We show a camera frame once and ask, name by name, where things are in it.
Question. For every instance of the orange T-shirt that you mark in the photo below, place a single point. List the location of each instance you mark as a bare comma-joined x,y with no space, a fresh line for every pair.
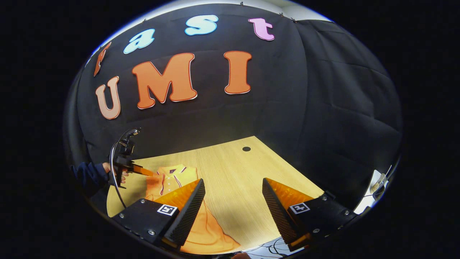
208,233

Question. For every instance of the black backdrop cloth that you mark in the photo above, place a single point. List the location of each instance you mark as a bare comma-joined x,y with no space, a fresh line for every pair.
273,108

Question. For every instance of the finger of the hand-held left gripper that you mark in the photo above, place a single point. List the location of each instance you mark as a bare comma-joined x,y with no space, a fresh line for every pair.
143,170

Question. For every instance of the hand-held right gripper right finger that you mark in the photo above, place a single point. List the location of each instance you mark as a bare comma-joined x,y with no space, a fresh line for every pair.
276,212

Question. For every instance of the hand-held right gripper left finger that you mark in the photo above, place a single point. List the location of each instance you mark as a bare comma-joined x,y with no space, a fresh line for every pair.
188,212

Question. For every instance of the clear plastic bottle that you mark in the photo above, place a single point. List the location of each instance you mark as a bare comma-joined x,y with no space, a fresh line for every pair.
379,182

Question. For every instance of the white panel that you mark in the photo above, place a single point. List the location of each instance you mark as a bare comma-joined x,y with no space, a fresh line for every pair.
366,203

